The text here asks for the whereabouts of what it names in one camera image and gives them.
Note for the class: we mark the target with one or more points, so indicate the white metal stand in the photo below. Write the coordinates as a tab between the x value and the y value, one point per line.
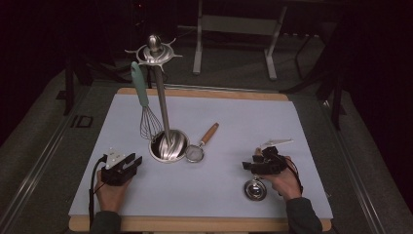
238	25

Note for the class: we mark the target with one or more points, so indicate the steel utensil rack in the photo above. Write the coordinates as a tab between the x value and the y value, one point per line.
164	107

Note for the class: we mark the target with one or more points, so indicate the person's left hand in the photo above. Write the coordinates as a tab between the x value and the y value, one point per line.
112	198

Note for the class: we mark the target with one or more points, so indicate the white work mat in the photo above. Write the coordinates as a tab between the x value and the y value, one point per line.
227	113

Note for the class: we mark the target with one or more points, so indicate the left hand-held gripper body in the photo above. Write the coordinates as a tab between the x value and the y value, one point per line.
115	174

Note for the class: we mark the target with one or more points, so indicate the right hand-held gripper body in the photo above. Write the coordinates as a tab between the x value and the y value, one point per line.
271	162

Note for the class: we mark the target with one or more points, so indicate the person's right hand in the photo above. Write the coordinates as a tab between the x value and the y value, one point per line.
285	185

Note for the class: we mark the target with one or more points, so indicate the black metal stand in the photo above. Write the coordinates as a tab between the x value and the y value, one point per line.
69	84
336	97

